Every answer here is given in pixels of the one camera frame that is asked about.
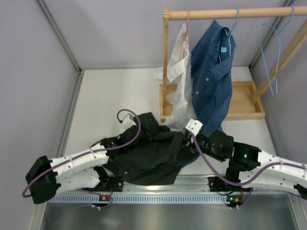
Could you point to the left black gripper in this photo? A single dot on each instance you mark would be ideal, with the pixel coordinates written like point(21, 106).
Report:
point(139, 144)

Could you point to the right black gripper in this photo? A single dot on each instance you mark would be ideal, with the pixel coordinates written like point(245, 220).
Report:
point(189, 142)

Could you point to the black pinstripe shirt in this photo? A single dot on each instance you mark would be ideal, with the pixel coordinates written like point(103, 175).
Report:
point(155, 162)

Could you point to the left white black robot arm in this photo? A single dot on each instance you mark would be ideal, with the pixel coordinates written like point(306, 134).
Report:
point(49, 177)

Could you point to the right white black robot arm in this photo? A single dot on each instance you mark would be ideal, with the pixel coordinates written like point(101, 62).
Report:
point(239, 166)

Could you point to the white shirt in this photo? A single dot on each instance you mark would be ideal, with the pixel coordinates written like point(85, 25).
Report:
point(179, 73)

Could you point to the blue checked shirt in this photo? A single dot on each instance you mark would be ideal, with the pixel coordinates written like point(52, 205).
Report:
point(211, 81)

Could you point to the blue hanger holding shirt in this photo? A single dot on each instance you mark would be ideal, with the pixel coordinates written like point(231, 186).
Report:
point(230, 38)

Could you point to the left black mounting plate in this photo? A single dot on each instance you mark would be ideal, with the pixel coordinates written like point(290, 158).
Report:
point(110, 184)

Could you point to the wooden clothes rack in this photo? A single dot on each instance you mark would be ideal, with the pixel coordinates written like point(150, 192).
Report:
point(245, 103)

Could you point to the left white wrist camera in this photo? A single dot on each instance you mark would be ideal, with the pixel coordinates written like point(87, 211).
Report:
point(127, 121)

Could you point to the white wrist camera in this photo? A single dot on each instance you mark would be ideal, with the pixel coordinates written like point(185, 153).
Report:
point(127, 121)
point(194, 126)

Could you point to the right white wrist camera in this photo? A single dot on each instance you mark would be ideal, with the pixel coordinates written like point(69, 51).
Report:
point(194, 126)

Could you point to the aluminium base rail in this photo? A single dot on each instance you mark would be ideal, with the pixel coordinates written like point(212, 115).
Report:
point(193, 184)

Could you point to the grey slotted cable duct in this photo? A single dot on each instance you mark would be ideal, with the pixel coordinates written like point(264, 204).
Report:
point(145, 199)

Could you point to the pink wire hanger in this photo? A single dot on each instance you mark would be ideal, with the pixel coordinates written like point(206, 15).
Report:
point(186, 35)

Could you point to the left aluminium frame post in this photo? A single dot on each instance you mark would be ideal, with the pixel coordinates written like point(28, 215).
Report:
point(56, 30)

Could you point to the aluminium frame post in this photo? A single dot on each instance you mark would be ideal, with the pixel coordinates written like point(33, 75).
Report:
point(56, 30)
point(276, 28)

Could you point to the right aluminium frame post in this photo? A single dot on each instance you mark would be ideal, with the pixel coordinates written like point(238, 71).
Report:
point(276, 28)

